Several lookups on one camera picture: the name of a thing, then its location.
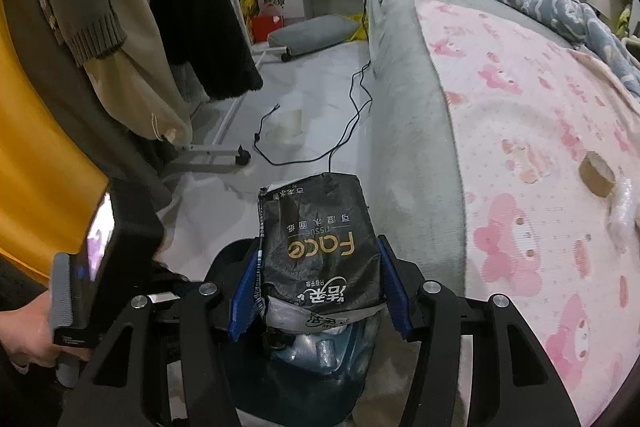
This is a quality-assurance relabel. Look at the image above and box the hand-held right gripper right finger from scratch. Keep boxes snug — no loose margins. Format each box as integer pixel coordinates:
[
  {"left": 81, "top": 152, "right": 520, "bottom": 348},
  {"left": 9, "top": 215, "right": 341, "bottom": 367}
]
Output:
[{"left": 375, "top": 234, "right": 566, "bottom": 427}]

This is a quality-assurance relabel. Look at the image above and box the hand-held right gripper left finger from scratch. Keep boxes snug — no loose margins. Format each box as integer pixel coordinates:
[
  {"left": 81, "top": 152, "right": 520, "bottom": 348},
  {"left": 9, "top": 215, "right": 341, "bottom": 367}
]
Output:
[{"left": 57, "top": 239, "right": 267, "bottom": 427}]

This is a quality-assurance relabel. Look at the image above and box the black tissue packet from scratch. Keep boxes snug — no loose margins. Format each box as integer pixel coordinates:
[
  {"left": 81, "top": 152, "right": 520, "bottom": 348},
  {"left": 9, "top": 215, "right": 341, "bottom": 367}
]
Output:
[{"left": 257, "top": 173, "right": 389, "bottom": 334}]

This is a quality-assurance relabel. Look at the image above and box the dark waste bin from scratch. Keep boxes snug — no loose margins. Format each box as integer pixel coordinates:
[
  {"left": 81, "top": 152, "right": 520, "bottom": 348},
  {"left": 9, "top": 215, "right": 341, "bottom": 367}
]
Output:
[{"left": 202, "top": 241, "right": 382, "bottom": 427}]

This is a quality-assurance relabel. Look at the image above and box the person's left hand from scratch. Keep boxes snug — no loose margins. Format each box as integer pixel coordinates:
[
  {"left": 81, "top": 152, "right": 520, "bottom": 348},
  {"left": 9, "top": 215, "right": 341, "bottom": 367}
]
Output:
[{"left": 0, "top": 294, "right": 99, "bottom": 370}]

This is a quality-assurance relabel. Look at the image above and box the beige coat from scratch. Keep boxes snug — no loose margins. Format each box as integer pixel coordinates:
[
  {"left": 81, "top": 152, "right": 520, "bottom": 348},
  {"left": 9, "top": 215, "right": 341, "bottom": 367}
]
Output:
[{"left": 81, "top": 0, "right": 194, "bottom": 148}]

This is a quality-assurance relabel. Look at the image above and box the pink printed blanket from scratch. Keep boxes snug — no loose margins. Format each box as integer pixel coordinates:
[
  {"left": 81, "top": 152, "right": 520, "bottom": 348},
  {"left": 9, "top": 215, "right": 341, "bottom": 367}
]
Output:
[{"left": 414, "top": 0, "right": 640, "bottom": 424}]

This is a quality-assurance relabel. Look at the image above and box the brown tape roll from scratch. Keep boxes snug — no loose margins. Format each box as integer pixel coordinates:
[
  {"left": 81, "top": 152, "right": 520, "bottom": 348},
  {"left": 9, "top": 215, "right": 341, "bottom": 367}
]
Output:
[{"left": 579, "top": 151, "right": 617, "bottom": 198}]

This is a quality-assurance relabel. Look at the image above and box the black coat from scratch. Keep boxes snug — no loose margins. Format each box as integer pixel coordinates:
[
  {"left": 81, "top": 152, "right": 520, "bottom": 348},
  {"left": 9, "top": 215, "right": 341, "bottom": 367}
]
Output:
[{"left": 149, "top": 0, "right": 264, "bottom": 96}]

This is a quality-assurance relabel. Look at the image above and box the clear bubble wrap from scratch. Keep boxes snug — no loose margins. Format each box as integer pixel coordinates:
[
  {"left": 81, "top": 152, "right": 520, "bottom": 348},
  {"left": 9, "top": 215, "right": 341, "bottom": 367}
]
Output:
[{"left": 605, "top": 177, "right": 640, "bottom": 254}]

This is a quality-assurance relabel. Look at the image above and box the red box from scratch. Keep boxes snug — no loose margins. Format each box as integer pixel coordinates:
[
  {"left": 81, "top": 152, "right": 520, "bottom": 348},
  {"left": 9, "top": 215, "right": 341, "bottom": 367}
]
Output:
[{"left": 249, "top": 4, "right": 286, "bottom": 46}]

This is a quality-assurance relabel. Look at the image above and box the grey floor cushion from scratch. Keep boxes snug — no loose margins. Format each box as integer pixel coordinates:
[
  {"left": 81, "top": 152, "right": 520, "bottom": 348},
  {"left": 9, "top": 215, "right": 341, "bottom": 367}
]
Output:
[{"left": 267, "top": 14, "right": 359, "bottom": 58}]

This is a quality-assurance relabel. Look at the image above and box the blue cloud-print duvet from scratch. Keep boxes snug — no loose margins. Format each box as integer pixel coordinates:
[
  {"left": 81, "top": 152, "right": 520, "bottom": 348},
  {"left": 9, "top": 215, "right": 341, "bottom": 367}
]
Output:
[{"left": 407, "top": 0, "right": 640, "bottom": 98}]

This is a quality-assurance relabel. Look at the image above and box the black cable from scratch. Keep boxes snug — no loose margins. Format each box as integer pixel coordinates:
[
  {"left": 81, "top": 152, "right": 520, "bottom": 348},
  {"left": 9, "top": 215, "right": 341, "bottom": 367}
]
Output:
[{"left": 252, "top": 58, "right": 374, "bottom": 174}]

